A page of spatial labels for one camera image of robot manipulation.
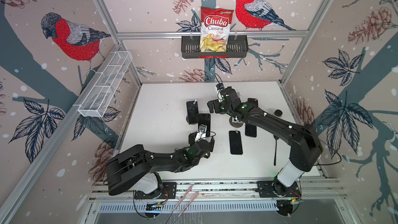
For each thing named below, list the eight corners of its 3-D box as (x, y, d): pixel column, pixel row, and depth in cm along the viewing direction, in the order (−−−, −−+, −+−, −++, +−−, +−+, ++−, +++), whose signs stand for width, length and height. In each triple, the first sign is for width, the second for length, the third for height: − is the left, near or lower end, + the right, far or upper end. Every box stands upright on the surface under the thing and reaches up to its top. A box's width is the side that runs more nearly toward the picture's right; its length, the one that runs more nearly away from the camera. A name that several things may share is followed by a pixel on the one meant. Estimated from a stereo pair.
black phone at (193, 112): (187, 124, 99) (185, 113, 89) (188, 111, 105) (186, 100, 95) (198, 124, 99) (197, 113, 89) (198, 111, 105) (197, 100, 95)
